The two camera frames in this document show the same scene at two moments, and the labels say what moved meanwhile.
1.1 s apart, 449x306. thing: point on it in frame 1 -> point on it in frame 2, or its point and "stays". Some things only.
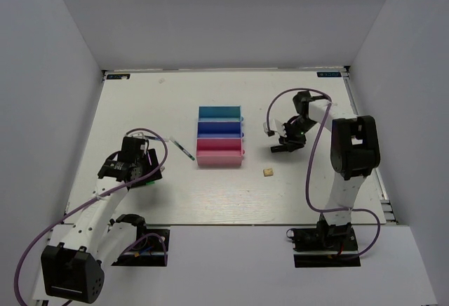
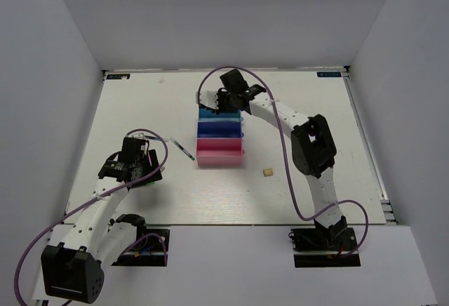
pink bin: x=219 y=151 stays
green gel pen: x=183 y=149 stays
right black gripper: x=292 y=142 -> x=220 y=95
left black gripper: x=153 y=157 stays
